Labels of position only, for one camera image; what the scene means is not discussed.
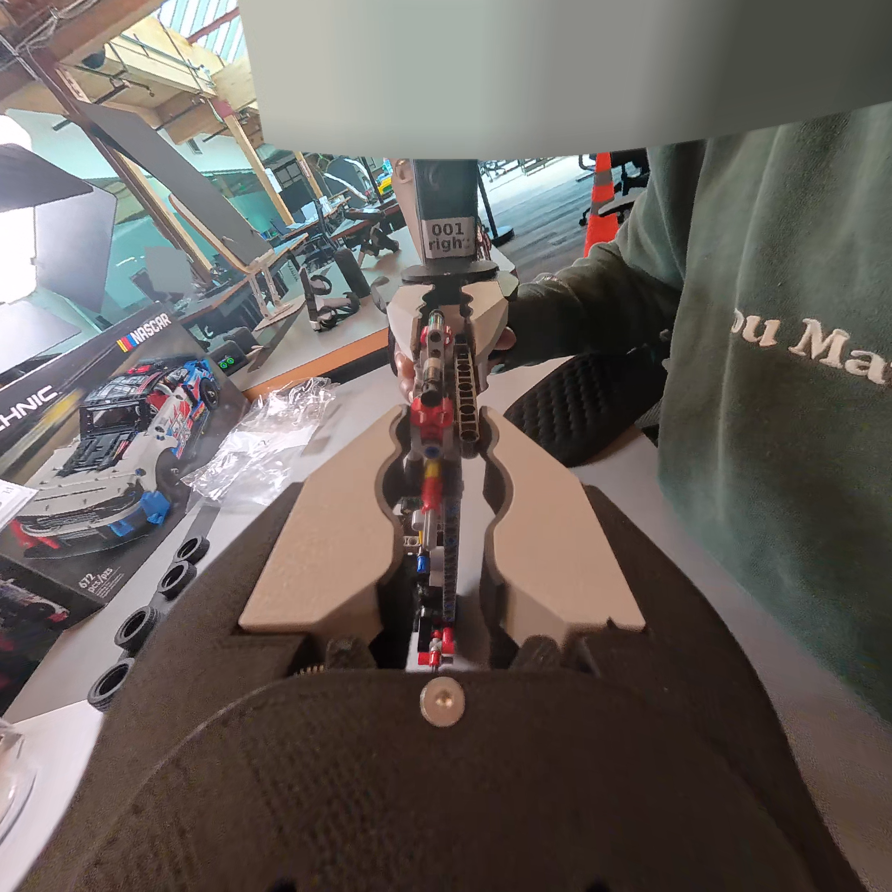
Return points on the white black headset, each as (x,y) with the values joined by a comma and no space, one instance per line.
(327,313)

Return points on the black charger with green light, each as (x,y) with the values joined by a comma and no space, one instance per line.
(230,362)

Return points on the person's right hand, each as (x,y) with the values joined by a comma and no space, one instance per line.
(401,376)

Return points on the person's right forearm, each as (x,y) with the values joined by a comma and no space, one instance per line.
(592,313)

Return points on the black rubber lego tire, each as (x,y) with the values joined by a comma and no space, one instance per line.
(139,627)
(175,580)
(111,683)
(192,550)

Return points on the black cylinder speaker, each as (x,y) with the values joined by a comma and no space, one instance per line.
(352,275)

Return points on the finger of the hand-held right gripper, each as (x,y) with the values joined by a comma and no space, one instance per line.
(404,320)
(495,313)

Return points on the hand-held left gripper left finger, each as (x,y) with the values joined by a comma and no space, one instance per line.
(320,557)

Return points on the person's green sweatshirt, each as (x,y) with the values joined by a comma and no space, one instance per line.
(766,453)

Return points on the wooden display easel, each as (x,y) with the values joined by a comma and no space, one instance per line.
(261,293)

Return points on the clear empty plastic bag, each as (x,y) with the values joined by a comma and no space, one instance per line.
(265,446)

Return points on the black studio softbox light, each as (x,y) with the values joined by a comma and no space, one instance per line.
(63,230)

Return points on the orange traffic cone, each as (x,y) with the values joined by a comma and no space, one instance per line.
(601,209)

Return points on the lego set box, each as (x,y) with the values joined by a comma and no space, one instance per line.
(104,446)

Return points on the lego car chassis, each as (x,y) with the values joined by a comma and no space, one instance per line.
(432,418)

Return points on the wooden edged desk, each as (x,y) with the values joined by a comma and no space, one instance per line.
(327,348)

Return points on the black lego liftarm beam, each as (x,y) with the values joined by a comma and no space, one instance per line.
(467,390)

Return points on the black office chair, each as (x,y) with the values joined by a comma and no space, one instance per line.
(631,174)

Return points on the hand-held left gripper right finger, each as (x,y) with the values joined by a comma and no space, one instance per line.
(564,557)

